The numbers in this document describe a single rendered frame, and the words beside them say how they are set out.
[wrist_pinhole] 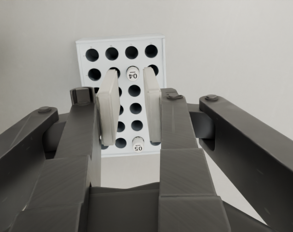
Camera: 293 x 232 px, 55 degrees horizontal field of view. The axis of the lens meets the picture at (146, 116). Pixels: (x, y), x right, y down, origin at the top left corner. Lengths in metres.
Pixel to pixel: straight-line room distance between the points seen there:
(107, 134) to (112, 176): 0.21
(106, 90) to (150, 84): 0.03
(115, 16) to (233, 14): 0.12
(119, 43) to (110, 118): 0.13
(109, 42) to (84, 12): 0.05
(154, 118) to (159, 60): 0.13
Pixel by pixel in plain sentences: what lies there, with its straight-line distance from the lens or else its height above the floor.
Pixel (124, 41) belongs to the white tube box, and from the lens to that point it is 0.27.
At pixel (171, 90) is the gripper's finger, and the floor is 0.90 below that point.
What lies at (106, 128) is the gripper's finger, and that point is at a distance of 0.15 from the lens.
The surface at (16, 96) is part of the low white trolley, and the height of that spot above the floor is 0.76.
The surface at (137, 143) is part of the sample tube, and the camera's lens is 0.29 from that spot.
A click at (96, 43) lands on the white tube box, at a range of 0.28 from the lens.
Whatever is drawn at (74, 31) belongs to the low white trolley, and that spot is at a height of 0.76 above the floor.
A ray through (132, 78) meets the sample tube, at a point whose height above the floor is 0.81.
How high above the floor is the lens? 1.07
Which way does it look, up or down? 70 degrees down
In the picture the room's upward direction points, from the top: 173 degrees clockwise
